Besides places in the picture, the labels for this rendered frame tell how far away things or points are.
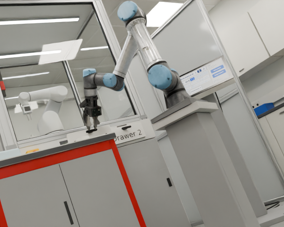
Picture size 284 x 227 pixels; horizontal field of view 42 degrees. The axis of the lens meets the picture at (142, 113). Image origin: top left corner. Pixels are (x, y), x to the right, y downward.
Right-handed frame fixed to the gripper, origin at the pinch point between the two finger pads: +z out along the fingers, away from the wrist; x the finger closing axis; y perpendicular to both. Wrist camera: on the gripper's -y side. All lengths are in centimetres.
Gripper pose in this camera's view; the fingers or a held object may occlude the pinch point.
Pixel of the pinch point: (91, 127)
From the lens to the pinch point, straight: 225.8
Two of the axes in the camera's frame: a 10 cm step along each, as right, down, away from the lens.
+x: 8.1, -1.8, 5.6
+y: 5.8, 2.0, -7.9
